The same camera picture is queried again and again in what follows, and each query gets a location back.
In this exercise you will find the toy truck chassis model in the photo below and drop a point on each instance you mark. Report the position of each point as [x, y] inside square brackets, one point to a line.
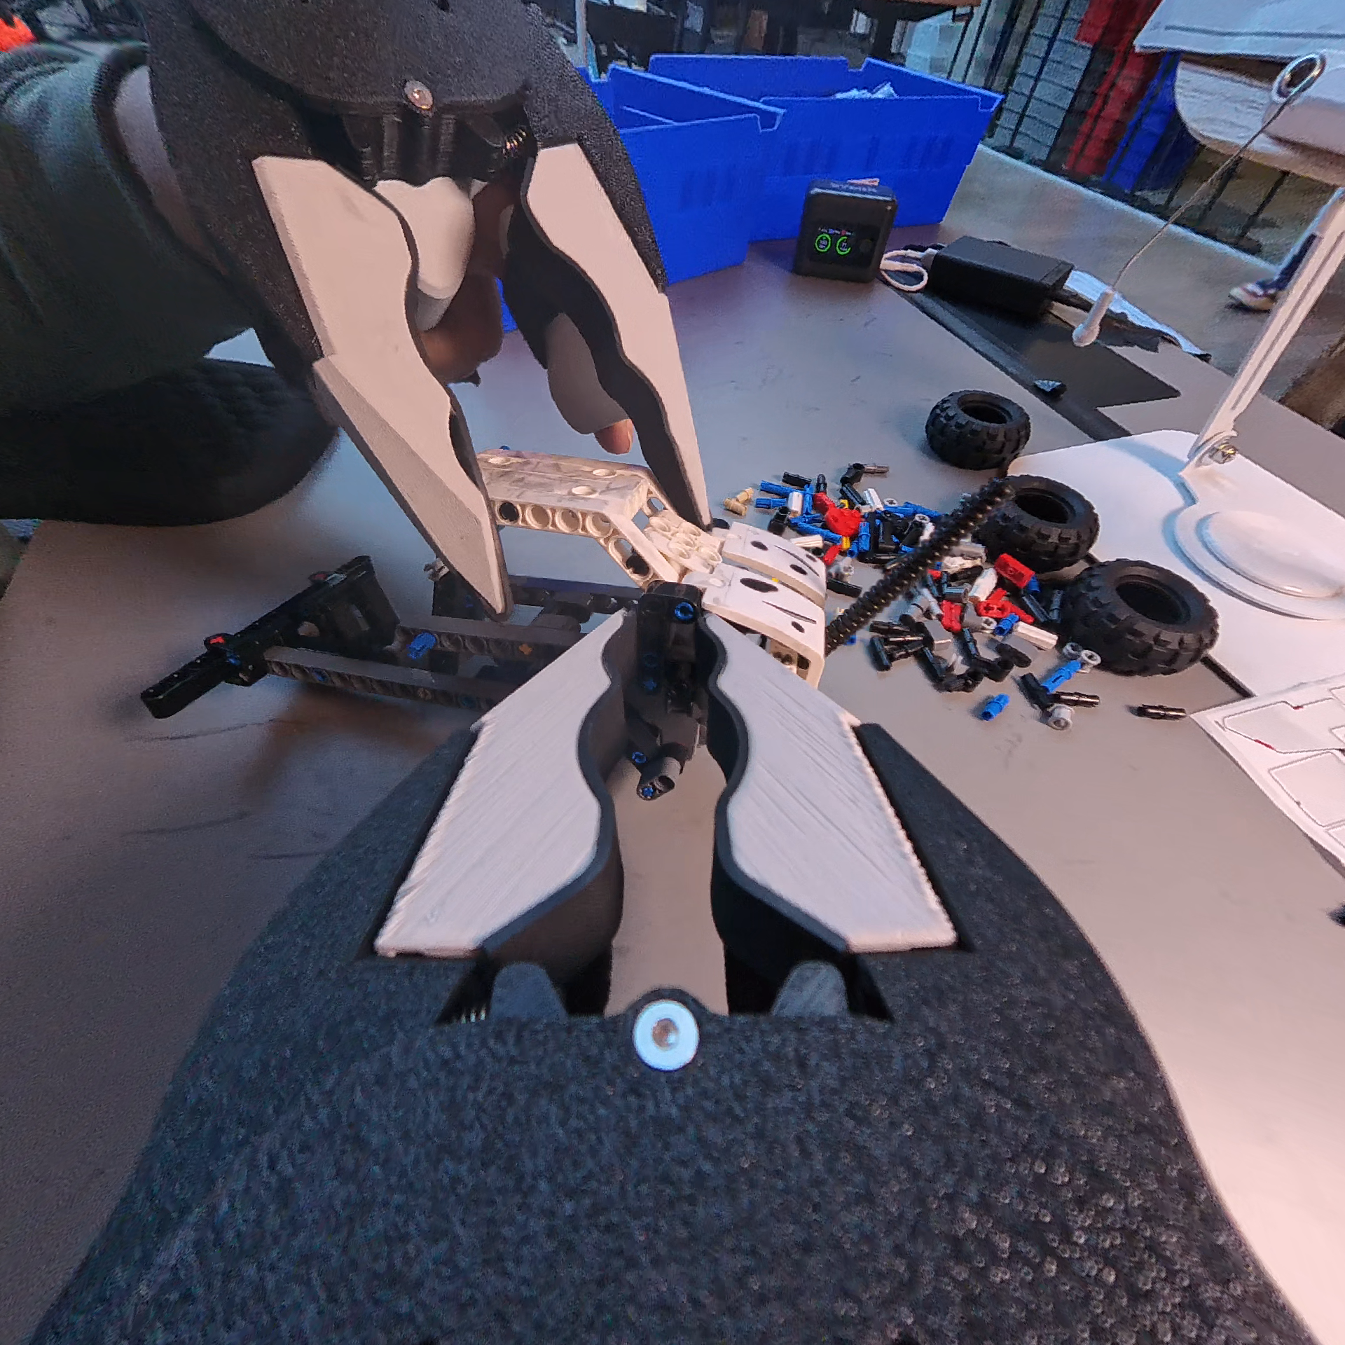
[558, 494]

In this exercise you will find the white book stand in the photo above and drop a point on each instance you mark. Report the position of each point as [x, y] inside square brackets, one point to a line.
[1261, 526]

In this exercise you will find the black toy tire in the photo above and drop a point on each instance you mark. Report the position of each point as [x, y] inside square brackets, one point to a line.
[978, 431]
[1040, 524]
[1141, 619]

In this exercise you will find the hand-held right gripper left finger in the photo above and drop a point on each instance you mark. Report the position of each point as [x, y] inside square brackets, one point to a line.
[505, 830]

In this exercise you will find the stack of coloured bins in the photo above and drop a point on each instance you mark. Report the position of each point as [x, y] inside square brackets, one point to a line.
[1125, 95]

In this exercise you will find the person's left hand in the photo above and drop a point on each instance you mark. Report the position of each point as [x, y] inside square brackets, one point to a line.
[469, 337]

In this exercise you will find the black toy pin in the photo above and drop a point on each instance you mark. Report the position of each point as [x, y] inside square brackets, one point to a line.
[1160, 711]

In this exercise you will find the toy instruction booklet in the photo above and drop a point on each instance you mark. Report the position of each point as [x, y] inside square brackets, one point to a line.
[1240, 26]

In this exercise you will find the white sticker sheet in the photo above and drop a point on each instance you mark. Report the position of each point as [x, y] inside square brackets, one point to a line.
[1293, 756]

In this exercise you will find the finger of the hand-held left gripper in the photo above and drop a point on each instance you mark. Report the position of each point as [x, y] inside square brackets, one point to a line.
[621, 284]
[358, 316]

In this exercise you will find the white paper sheet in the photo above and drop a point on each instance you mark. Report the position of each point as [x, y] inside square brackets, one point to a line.
[1136, 316]

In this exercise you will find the black desk mat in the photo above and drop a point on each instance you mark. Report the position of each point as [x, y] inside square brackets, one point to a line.
[1051, 358]

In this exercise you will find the small black timer device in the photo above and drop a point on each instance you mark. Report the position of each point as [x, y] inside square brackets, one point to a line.
[845, 231]

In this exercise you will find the pile of small toy pieces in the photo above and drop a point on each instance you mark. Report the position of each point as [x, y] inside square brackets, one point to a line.
[925, 609]

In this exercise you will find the black toy spring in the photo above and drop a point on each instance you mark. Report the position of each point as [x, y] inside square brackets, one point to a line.
[915, 567]

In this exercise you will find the black padded armrest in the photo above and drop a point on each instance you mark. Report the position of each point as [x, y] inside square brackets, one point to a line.
[158, 452]

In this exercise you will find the person's left forearm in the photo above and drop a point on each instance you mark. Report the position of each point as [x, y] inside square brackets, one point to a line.
[84, 210]

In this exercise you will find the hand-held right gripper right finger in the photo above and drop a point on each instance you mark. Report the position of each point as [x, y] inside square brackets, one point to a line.
[830, 830]

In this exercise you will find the blue storage bin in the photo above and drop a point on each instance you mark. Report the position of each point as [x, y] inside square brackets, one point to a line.
[821, 137]

